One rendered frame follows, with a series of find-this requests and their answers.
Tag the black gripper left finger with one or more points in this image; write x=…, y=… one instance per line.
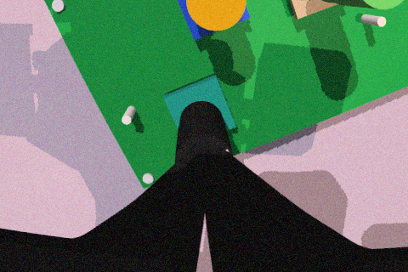
x=159, y=232

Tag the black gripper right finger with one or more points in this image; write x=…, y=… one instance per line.
x=251, y=227

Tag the green circuit board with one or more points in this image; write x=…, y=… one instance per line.
x=168, y=75

